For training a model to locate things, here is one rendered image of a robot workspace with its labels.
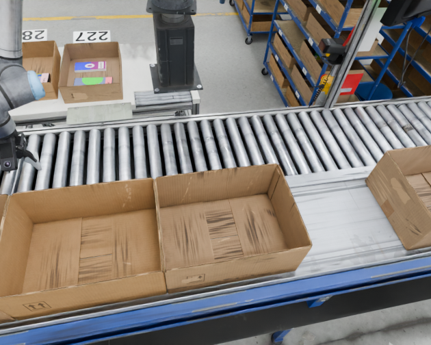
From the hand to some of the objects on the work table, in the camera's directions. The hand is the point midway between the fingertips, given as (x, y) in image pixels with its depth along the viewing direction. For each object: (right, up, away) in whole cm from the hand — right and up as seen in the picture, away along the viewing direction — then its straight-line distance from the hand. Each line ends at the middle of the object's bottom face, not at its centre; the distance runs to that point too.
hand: (24, 172), depth 122 cm
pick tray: (-23, +49, +43) cm, 69 cm away
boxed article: (+5, +57, +52) cm, 77 cm away
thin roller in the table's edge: (+46, +40, +45) cm, 75 cm away
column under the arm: (+51, +52, +53) cm, 90 cm away
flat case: (+11, +43, +39) cm, 59 cm away
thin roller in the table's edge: (+46, +38, +43) cm, 74 cm away
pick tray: (+9, +50, +47) cm, 69 cm away
